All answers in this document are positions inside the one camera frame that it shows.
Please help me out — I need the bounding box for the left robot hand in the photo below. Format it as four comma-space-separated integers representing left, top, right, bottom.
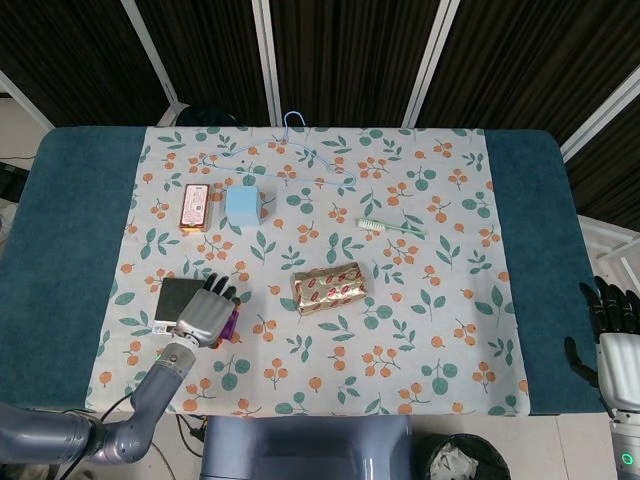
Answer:
170, 272, 242, 350

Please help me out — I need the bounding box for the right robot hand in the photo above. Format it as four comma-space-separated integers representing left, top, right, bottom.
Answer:
564, 278, 640, 420

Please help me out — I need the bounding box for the purple toy block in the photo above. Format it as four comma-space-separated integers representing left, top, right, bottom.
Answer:
215, 309, 241, 347

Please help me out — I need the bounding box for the black rectangular box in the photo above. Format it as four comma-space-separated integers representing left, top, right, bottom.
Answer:
152, 277, 207, 336

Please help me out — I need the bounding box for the red and yellow box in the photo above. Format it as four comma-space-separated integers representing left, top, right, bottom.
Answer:
178, 183, 214, 234

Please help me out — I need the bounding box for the light blue cube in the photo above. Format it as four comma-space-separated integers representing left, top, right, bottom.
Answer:
225, 186, 261, 228

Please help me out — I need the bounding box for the floral printed tablecloth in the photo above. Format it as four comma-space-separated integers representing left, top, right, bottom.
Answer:
83, 125, 532, 417

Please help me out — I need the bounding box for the gold foil red print package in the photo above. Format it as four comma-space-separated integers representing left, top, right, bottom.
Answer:
291, 262, 368, 316

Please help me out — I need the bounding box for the teal table cover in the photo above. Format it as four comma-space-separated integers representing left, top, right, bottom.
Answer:
0, 125, 602, 417

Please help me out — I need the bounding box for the blue robot torso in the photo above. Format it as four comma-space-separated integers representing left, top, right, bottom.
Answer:
199, 415, 417, 480

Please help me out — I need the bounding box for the white framed dark screen panel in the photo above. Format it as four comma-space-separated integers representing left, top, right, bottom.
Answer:
407, 0, 640, 146
119, 0, 284, 129
252, 0, 461, 129
0, 0, 176, 131
559, 64, 640, 221

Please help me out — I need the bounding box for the black trash bin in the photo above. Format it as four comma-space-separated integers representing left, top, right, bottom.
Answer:
415, 432, 511, 480

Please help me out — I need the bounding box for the black office chair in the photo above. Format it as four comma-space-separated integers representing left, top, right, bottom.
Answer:
175, 103, 240, 128

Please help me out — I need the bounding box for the black cable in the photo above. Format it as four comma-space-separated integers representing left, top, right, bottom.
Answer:
59, 393, 139, 480

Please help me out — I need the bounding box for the blue wire clothes hanger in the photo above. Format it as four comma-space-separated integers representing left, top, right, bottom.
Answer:
201, 111, 357, 189

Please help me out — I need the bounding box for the green handled white brush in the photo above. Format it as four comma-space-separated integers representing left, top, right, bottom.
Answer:
357, 217, 428, 237

